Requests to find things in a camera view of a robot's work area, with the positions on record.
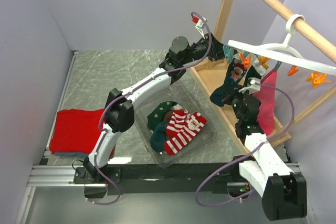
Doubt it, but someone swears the brown sock grey cuff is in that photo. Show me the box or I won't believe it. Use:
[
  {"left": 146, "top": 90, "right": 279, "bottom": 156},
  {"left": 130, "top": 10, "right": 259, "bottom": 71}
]
[{"left": 161, "top": 110, "right": 173, "bottom": 122}]

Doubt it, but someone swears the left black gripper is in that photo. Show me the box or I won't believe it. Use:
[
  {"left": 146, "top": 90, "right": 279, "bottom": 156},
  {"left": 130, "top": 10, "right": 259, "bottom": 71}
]
[{"left": 181, "top": 34, "right": 238, "bottom": 66}]

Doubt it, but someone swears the teal santa sock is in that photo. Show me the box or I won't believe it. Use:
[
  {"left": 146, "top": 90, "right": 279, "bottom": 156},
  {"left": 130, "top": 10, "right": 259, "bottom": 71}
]
[
  {"left": 210, "top": 54, "right": 247, "bottom": 107},
  {"left": 150, "top": 121, "right": 169, "bottom": 152}
]

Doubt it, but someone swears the clear plastic bin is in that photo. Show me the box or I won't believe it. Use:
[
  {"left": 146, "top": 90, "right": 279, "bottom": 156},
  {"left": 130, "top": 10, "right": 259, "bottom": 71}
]
[{"left": 122, "top": 72, "right": 217, "bottom": 168}]

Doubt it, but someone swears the pink towel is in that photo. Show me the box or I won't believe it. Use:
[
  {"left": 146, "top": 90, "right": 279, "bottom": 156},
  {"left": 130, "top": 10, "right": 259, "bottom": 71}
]
[{"left": 253, "top": 70, "right": 277, "bottom": 135}]

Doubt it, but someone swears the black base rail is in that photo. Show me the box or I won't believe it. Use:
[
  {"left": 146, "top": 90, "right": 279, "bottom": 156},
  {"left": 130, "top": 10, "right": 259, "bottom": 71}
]
[{"left": 73, "top": 163, "right": 246, "bottom": 198}]

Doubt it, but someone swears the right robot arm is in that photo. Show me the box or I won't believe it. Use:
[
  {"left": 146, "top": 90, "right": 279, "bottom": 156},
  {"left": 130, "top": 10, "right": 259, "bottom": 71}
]
[{"left": 224, "top": 86, "right": 307, "bottom": 221}]

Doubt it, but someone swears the white round clip hanger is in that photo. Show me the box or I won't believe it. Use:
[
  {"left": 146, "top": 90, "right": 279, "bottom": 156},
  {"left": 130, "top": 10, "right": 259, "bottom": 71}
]
[{"left": 228, "top": 14, "right": 335, "bottom": 76}]

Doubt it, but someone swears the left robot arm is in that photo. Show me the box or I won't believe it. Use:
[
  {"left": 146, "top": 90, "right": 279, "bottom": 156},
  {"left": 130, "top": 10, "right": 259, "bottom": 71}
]
[{"left": 83, "top": 33, "right": 225, "bottom": 183}]

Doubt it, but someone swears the aluminium frame rail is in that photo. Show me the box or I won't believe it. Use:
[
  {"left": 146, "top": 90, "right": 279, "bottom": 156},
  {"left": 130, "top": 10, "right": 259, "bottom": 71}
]
[{"left": 27, "top": 51, "right": 78, "bottom": 188}]

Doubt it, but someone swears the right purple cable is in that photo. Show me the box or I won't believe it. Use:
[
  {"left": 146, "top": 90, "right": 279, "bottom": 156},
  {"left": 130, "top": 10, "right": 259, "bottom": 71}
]
[{"left": 195, "top": 82, "right": 295, "bottom": 207}]

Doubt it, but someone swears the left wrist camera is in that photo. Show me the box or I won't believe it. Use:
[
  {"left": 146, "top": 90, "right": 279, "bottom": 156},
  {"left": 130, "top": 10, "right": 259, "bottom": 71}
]
[{"left": 192, "top": 16, "right": 207, "bottom": 38}]

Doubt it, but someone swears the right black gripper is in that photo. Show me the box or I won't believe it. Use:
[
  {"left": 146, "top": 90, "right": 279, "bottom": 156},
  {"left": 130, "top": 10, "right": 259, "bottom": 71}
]
[{"left": 222, "top": 85, "right": 250, "bottom": 122}]

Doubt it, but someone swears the wooden drying rack frame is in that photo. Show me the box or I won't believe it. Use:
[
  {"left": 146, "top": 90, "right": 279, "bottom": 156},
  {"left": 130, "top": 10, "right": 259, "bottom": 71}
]
[{"left": 190, "top": 0, "right": 335, "bottom": 154}]

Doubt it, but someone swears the red white striped sock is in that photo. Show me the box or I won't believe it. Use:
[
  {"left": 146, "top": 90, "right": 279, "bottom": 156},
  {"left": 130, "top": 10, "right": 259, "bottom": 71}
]
[{"left": 166, "top": 110, "right": 191, "bottom": 137}]

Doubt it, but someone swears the green dotted duck sock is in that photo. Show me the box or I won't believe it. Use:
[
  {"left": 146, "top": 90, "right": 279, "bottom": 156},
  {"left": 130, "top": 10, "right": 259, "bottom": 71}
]
[{"left": 147, "top": 101, "right": 183, "bottom": 131}]

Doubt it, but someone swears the red folded cloth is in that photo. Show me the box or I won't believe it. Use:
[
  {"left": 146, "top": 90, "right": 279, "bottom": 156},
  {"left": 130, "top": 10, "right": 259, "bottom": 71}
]
[{"left": 49, "top": 109, "right": 104, "bottom": 157}]

